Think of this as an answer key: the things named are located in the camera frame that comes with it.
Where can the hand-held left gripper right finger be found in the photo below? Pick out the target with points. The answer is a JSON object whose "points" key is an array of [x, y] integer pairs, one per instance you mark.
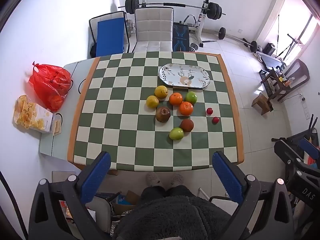
{"points": [[227, 177]]}

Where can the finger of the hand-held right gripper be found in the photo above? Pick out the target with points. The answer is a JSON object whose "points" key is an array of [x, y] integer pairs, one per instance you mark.
{"points": [[287, 152], [310, 148]]}

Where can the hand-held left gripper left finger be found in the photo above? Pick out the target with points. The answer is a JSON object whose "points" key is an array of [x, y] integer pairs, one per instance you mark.
{"points": [[96, 175]]}

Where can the brown round fruit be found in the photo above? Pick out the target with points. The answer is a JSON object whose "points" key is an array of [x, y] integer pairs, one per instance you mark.
{"points": [[187, 125]]}

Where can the green apple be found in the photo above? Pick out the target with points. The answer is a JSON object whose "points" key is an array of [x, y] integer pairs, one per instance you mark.
{"points": [[176, 133], [191, 97]]}

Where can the orange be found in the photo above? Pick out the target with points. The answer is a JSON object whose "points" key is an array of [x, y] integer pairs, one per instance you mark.
{"points": [[176, 99], [186, 108]]}

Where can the yellow citrus fruit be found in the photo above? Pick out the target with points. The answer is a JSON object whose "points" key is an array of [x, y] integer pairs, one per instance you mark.
{"points": [[161, 91], [152, 101]]}

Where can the oval floral ceramic plate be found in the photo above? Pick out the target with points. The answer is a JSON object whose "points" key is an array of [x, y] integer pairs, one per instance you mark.
{"points": [[175, 73]]}

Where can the white power strip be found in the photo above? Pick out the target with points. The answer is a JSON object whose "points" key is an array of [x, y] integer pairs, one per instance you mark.
{"points": [[304, 107]]}

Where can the cardboard box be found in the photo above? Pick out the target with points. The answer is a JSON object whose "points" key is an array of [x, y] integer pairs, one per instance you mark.
{"points": [[130, 200]]}

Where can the wooden stool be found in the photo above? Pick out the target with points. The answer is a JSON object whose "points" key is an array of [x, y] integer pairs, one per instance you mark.
{"points": [[261, 103]]}

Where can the small red fruit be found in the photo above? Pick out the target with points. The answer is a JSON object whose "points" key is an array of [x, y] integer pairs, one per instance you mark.
{"points": [[209, 110], [215, 120]]}

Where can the green white checkered tablecloth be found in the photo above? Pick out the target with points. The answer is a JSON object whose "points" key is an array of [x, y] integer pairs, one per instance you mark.
{"points": [[120, 120]]}

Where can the person in dark fleece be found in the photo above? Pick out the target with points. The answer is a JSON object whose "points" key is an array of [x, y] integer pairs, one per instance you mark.
{"points": [[175, 217]]}

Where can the black perforated panel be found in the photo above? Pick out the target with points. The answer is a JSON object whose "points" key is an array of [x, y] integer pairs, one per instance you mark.
{"points": [[267, 85]]}

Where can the light grey table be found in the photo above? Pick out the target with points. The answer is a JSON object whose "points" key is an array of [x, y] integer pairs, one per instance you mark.
{"points": [[65, 110]]}

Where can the dark wooden chair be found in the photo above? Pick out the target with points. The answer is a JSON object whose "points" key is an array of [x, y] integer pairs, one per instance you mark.
{"points": [[297, 76]]}

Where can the potato chips box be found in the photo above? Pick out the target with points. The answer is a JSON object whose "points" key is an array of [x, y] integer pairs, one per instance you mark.
{"points": [[32, 115]]}

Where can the brown pomegranate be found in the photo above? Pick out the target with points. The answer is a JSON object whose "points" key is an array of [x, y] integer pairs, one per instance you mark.
{"points": [[163, 115]]}

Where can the red plastic bag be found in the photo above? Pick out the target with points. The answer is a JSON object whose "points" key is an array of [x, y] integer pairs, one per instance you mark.
{"points": [[50, 82]]}

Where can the black speaker box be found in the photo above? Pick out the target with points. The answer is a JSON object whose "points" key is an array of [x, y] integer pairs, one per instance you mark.
{"points": [[270, 48]]}

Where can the black tripod stand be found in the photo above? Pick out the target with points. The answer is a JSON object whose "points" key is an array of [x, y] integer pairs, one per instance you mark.
{"points": [[290, 43]]}

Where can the long barbell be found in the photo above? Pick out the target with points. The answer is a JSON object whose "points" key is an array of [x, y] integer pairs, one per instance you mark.
{"points": [[237, 39]]}

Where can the chrome dumbbells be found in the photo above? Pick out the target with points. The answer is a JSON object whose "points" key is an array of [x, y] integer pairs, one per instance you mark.
{"points": [[194, 47]]}

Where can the short black bar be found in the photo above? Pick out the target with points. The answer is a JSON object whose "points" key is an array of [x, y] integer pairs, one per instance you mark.
{"points": [[209, 41]]}

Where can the blue foam mat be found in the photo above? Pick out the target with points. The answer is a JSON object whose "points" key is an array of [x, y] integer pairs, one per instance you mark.
{"points": [[110, 36]]}

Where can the black blue sit-up bench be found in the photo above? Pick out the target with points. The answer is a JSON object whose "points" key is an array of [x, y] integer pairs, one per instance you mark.
{"points": [[180, 37]]}

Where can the white weight rack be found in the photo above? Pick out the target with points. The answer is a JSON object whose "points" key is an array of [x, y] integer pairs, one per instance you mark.
{"points": [[202, 22]]}

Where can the white padded chair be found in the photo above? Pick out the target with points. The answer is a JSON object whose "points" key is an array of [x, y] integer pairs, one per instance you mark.
{"points": [[153, 27]]}

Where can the barbell with black plates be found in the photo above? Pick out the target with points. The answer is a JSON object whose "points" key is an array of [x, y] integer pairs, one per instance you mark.
{"points": [[131, 5]]}

